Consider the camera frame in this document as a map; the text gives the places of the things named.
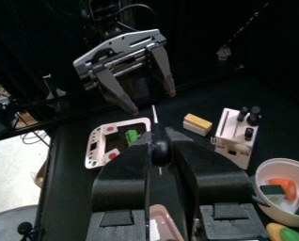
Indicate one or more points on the green toy food piece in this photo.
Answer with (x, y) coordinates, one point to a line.
(132, 137)

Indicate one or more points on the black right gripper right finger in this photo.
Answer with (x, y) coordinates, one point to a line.
(210, 185)

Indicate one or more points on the white tag on cloth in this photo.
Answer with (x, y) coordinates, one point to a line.
(225, 53)

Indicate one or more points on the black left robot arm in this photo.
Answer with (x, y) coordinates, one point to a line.
(110, 19)

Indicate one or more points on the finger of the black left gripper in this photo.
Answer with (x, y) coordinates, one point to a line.
(165, 72)
(116, 91)

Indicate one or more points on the grey chair seat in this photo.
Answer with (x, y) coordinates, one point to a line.
(10, 224)

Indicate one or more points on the toy butter block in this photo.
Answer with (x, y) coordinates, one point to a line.
(197, 124)

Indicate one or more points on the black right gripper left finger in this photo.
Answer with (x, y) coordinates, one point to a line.
(123, 182)

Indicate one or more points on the orange toy carrot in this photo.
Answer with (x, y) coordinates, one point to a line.
(286, 188)

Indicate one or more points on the white toy bowl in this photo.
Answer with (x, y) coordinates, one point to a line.
(265, 175)

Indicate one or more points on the yellow and green toy corn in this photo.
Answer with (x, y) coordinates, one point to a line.
(289, 233)

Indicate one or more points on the pink serving tray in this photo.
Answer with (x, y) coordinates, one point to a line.
(165, 222)

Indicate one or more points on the white toy knife block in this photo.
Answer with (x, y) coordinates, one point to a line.
(235, 147)

